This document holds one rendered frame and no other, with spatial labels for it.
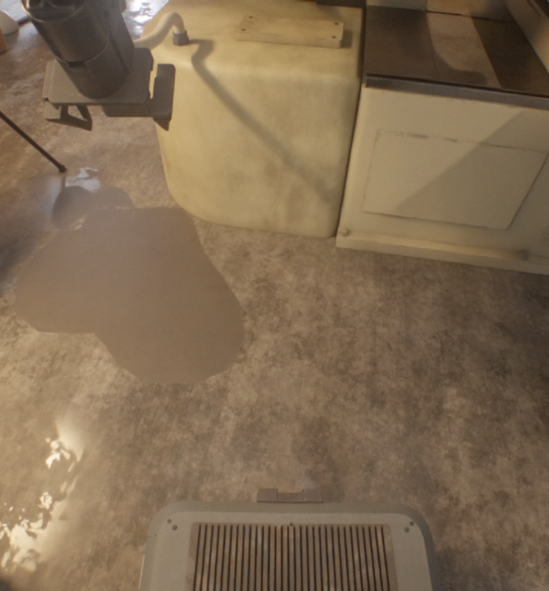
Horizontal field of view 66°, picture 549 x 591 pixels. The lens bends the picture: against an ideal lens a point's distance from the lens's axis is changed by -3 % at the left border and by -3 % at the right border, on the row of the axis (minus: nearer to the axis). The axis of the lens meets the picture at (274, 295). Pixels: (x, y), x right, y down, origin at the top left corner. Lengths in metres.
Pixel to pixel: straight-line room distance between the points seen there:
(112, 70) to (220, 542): 0.74
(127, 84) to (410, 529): 0.82
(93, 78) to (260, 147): 1.03
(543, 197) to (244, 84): 0.99
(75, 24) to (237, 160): 1.12
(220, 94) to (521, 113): 0.85
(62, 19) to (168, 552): 0.78
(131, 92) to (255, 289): 1.05
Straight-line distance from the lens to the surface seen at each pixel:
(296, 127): 1.41
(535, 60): 1.68
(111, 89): 0.50
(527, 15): 1.89
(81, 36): 0.45
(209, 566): 0.87
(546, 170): 1.57
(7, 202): 2.10
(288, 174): 1.51
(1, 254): 1.85
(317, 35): 1.53
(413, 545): 0.91
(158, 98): 0.52
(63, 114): 0.56
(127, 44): 0.51
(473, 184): 1.53
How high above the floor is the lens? 1.12
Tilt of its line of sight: 50 degrees down
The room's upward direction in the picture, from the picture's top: 2 degrees clockwise
